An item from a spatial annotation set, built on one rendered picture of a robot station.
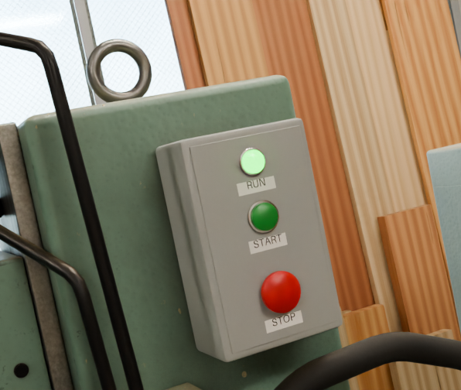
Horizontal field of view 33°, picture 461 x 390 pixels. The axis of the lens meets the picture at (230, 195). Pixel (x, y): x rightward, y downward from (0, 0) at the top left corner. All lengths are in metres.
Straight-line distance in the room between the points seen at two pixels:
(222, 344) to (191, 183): 0.12
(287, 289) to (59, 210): 0.17
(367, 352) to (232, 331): 0.13
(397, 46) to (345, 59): 0.17
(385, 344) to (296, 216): 0.14
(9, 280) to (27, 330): 0.04
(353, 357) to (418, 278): 1.55
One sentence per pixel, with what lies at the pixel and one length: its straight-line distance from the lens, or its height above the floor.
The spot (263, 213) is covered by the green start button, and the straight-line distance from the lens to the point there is 0.55.
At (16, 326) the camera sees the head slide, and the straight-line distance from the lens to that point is 0.62.
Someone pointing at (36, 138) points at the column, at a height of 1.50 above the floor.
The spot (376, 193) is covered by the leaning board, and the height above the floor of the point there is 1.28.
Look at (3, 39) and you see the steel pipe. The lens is 0.58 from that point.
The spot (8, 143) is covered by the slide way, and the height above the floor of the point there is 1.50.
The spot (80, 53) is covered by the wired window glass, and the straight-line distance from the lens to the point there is 2.11.
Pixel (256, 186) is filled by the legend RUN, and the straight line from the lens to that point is 0.56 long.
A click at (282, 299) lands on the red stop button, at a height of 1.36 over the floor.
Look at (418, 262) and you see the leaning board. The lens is 2.16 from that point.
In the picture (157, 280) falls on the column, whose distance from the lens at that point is 0.60.
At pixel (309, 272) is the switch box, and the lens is 0.58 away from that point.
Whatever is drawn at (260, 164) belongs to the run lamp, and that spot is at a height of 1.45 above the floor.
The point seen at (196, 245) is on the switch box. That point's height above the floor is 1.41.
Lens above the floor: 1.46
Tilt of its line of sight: 3 degrees down
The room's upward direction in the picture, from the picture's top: 12 degrees counter-clockwise
